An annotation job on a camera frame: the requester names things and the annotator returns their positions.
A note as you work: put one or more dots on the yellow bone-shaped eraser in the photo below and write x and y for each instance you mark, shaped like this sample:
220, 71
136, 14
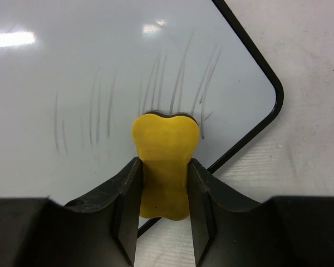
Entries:
165, 145

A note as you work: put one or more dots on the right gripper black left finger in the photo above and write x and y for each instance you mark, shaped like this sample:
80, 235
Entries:
98, 228

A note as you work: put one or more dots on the black-framed whiteboard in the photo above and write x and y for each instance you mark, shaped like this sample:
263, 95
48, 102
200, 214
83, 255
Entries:
75, 75

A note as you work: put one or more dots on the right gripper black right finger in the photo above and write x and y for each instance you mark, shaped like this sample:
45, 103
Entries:
230, 229

